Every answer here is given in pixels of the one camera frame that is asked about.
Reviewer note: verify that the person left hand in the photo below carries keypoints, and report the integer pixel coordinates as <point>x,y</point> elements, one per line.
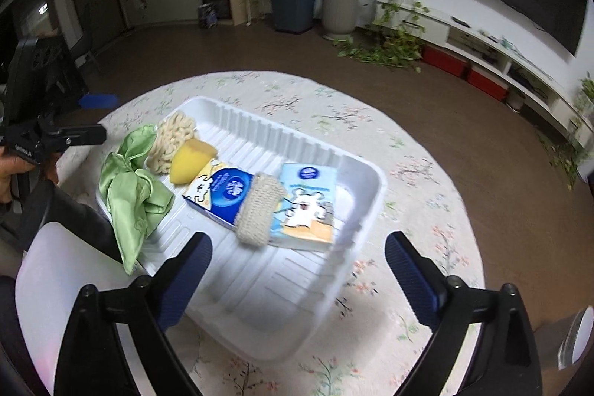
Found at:
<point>11,165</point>

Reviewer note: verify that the bear print tissue pack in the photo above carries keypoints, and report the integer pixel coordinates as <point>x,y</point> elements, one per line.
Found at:
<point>304,217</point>

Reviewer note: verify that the red storage bin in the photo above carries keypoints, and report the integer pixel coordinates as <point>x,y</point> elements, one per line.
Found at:
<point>488,83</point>
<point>444,60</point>

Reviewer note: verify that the plant in ribbed pot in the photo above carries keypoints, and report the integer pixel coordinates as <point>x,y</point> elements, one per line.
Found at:
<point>339,18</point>

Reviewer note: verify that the cream chenille scrunchie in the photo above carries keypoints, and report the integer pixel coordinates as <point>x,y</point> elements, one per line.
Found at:
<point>172,133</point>

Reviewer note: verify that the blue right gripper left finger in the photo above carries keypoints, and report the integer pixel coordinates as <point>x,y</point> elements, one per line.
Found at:
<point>178,278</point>

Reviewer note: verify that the beige knitted pad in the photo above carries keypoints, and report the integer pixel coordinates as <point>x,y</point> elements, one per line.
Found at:
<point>254,220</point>

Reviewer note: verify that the white plastic tray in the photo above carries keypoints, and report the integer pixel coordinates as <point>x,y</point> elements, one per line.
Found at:
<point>264,303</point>

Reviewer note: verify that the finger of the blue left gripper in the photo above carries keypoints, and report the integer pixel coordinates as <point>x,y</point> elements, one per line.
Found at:
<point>99,101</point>

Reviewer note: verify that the white low tv console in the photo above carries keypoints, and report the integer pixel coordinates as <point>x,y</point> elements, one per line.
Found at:
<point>500,58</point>

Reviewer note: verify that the floral round tablecloth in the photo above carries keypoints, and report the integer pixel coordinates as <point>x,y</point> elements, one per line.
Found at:
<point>371,339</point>

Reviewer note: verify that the blue white tissue pack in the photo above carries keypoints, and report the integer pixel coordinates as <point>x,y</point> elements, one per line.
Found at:
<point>219,191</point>

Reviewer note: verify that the trailing vine plant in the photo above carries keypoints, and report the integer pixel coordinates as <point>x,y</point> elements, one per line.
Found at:
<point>393,49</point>

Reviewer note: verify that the small yellow round sponge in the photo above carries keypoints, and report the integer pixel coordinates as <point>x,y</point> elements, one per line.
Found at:
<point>189,160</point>

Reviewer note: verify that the grey cylindrical trash can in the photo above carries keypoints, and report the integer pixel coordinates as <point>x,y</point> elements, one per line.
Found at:
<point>562,344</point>

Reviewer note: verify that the translucent plastic storage box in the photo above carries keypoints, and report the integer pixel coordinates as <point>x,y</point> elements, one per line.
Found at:
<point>56,266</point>

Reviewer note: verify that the green satin cloth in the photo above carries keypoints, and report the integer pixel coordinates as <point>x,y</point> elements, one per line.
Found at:
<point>135,199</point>

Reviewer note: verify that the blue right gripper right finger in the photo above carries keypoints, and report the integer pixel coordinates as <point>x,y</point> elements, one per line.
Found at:
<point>420,279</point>

